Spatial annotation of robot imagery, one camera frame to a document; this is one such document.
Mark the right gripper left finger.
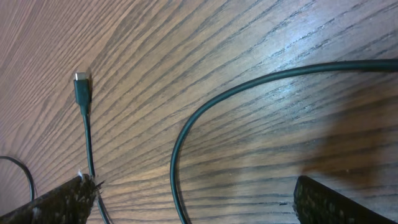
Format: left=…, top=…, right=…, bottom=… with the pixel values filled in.
left=1, top=174, right=102, bottom=224

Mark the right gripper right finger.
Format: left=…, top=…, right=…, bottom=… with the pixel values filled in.
left=294, top=175, right=397, bottom=224

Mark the black USB cable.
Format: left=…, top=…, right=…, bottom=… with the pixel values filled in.
left=73, top=58, right=398, bottom=224

